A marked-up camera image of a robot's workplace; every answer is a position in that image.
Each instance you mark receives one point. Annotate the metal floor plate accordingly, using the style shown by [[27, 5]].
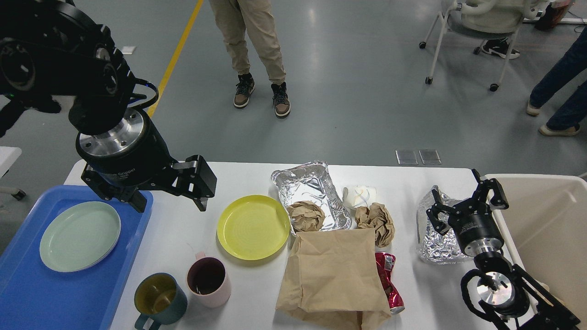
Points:
[[406, 157], [430, 157]]

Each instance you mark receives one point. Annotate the crumpled aluminium foil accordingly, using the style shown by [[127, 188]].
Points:
[[432, 247]]

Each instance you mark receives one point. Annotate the white office chair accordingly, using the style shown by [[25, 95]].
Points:
[[483, 20]]

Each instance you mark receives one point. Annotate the yellow plate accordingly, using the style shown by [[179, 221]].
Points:
[[253, 227]]

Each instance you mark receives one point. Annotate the blue plastic tray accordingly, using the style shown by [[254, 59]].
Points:
[[33, 297]]

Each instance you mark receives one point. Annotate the dark bag on floor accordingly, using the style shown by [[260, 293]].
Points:
[[554, 13]]

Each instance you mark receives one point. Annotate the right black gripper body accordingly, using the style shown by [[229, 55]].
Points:
[[475, 228]]

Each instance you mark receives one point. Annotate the crumpled brown paper ball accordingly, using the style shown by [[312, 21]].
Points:
[[306, 216]]

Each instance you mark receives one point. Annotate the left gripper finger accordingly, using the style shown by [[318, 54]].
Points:
[[106, 191], [193, 178]]

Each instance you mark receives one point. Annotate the pink mug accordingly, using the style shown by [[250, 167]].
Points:
[[208, 280]]

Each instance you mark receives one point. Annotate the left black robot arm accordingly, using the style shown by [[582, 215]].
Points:
[[50, 47]]

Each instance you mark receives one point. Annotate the light green plate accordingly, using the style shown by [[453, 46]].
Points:
[[80, 237]]

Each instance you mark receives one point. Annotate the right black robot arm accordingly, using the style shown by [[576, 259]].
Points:
[[495, 290]]

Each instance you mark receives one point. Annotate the dark teal mug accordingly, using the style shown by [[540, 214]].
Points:
[[160, 298]]

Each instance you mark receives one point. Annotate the beige plastic bin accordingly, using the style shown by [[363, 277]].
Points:
[[545, 231]]

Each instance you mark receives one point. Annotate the white side table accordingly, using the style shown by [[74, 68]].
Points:
[[8, 155]]

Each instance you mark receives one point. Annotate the person in black sneakers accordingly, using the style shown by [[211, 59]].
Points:
[[496, 47]]

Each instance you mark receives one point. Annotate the aluminium foil tray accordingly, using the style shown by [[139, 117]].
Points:
[[311, 182]]

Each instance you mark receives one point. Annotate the brown paper bag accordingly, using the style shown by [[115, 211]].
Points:
[[331, 280]]

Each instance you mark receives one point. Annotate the crushed red can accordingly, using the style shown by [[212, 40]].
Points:
[[385, 264]]

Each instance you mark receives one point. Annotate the crumpled brown paper wad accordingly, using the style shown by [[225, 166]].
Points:
[[378, 217]]

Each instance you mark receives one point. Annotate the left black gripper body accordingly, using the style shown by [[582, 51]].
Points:
[[130, 154]]

